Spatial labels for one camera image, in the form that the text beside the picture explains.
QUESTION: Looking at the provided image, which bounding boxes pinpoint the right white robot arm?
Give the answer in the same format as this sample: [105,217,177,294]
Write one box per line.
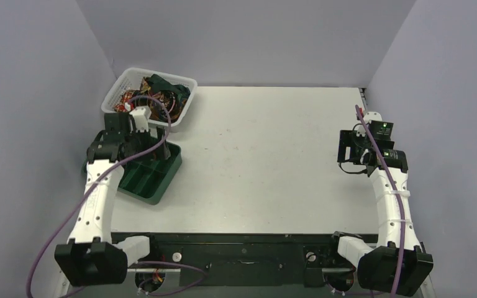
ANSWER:
[325,120,434,297]

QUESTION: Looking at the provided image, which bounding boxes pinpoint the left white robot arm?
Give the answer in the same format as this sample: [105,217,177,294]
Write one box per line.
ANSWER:
[54,107,165,287]

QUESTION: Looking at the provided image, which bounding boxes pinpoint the red patterned ties pile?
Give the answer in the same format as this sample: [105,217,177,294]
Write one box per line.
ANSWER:
[114,87,188,123]

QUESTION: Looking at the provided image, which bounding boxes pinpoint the green compartment tray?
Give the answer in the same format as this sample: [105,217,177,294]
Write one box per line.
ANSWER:
[86,138,182,205]

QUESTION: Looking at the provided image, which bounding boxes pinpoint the dark green tie in basket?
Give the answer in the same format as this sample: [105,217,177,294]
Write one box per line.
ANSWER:
[140,74,191,100]

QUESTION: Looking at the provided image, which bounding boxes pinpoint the white plastic basket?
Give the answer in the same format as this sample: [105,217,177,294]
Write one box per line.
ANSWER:
[101,68,198,132]

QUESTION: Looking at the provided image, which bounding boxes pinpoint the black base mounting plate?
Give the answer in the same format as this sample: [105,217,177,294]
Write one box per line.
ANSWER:
[129,232,356,294]

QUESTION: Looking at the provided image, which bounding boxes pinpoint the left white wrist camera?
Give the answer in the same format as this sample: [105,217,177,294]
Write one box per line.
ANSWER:
[129,106,152,133]

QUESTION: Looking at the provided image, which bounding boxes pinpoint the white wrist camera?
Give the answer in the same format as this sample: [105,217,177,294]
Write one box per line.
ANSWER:
[129,106,152,133]
[354,111,383,137]

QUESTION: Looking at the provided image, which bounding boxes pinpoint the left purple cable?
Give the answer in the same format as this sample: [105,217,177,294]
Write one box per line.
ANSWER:
[26,95,208,298]

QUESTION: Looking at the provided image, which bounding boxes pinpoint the purple cable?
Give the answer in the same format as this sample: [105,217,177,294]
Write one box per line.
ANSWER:
[26,95,208,298]
[325,105,407,298]

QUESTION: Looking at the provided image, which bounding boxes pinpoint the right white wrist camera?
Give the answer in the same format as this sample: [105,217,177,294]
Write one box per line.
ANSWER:
[354,111,383,137]

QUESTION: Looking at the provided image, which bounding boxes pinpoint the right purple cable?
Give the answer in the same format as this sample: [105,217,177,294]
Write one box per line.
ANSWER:
[325,105,407,298]

